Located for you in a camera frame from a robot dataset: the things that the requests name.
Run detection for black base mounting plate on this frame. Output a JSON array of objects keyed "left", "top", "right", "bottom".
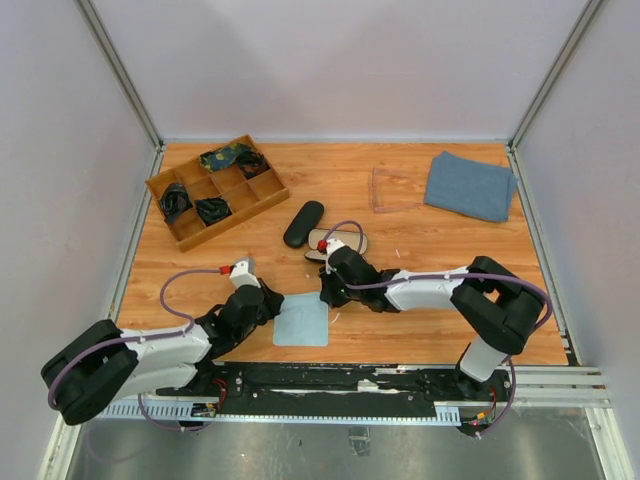
[{"left": 155, "top": 360, "right": 515, "bottom": 416}]

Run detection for light blue cloth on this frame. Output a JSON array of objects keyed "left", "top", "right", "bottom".
[{"left": 273, "top": 292, "right": 329, "bottom": 347}]

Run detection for pink clear glasses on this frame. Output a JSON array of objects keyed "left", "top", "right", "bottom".
[{"left": 369, "top": 167, "right": 422, "bottom": 214}]

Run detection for aluminium frame post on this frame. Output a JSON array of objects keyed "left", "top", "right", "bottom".
[
  {"left": 506, "top": 0, "right": 607, "bottom": 152},
  {"left": 74, "top": 0, "right": 164, "bottom": 150}
]

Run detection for folded blue towel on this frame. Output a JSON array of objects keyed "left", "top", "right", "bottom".
[{"left": 423, "top": 152, "right": 518, "bottom": 223}]

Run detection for aluminium front rail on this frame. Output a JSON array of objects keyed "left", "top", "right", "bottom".
[{"left": 64, "top": 357, "right": 614, "bottom": 427}]

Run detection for left aluminium frame post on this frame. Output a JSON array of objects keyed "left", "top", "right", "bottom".
[{"left": 74, "top": 0, "right": 164, "bottom": 150}]

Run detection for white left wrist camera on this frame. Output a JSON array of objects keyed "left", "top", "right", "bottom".
[{"left": 219, "top": 257, "right": 260, "bottom": 289}]

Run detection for blue patterned rolled tie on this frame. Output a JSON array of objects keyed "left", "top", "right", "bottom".
[{"left": 199, "top": 142, "right": 251, "bottom": 173}]

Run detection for black dotted rolled tie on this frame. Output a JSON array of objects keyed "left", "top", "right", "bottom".
[{"left": 195, "top": 197, "right": 231, "bottom": 226}]

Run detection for right aluminium frame post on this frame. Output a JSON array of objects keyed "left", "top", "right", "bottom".
[{"left": 506, "top": 0, "right": 607, "bottom": 152}]

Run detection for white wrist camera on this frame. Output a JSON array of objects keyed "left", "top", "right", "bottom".
[
  {"left": 317, "top": 238, "right": 346, "bottom": 274},
  {"left": 219, "top": 257, "right": 260, "bottom": 289}
]

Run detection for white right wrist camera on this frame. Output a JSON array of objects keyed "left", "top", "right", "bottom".
[{"left": 317, "top": 238, "right": 346, "bottom": 274}]

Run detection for black orange rolled tie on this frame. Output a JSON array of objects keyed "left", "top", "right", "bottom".
[{"left": 235, "top": 150, "right": 268, "bottom": 179}]

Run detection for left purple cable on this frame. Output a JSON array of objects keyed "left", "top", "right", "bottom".
[{"left": 47, "top": 267, "right": 226, "bottom": 464}]

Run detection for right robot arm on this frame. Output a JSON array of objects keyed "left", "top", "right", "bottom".
[{"left": 318, "top": 239, "right": 553, "bottom": 400}]

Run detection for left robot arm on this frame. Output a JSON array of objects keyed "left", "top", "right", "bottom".
[{"left": 41, "top": 282, "right": 284, "bottom": 426}]

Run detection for wooden divided organizer tray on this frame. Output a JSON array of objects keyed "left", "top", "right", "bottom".
[{"left": 146, "top": 135, "right": 290, "bottom": 252}]

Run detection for black striped rolled tie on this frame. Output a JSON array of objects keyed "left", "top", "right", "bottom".
[{"left": 159, "top": 182, "right": 193, "bottom": 225}]

